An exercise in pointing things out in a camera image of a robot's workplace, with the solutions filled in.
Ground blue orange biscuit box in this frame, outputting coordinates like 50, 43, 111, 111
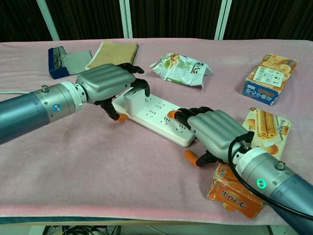
241, 53, 298, 107

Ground white power strip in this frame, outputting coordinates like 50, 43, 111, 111
112, 94, 198, 148

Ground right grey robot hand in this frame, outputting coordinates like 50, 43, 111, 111
168, 106, 255, 167

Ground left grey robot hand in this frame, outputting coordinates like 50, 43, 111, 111
75, 62, 150, 122

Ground pink table cloth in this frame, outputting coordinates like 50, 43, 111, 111
0, 37, 313, 220

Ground brown spiral notebook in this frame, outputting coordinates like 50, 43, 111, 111
85, 40, 139, 71

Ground white green snack bag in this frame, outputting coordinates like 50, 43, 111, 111
149, 52, 213, 91

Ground black floor cables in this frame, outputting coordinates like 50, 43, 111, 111
44, 225, 121, 235

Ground black wire-frame glasses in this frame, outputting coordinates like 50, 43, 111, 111
53, 47, 65, 69

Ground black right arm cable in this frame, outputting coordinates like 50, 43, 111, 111
227, 131, 313, 220

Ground white plug adapter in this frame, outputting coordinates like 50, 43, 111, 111
124, 89, 148, 117

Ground blue glasses case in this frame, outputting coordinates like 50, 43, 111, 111
47, 46, 72, 80

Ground white partition post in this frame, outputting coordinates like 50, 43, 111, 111
36, 0, 61, 41
119, 0, 134, 39
213, 0, 232, 41

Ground grey glasses cloth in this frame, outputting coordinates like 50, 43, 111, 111
63, 50, 93, 75

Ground orange egg roll box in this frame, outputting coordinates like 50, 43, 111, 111
207, 107, 292, 219

